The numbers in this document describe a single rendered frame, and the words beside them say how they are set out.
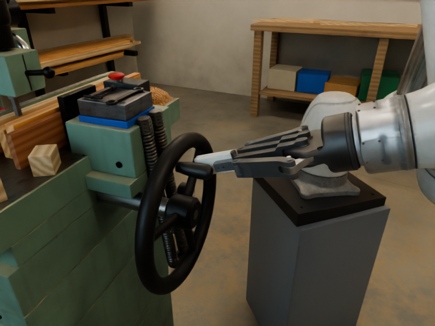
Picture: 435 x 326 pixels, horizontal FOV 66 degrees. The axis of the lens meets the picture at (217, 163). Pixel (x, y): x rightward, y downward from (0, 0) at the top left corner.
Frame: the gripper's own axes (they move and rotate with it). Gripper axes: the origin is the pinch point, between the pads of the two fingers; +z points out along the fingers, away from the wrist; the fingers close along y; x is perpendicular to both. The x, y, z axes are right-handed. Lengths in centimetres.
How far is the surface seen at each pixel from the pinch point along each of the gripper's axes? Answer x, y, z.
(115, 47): -37, -247, 202
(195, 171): -0.5, 3.1, 2.3
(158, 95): -8.5, -29.7, 25.9
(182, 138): -4.5, -1.5, 5.3
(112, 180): -0.9, 2.2, 19.6
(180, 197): 5.9, -1.1, 10.0
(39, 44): -61, -205, 249
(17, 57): -24.9, 0.1, 29.3
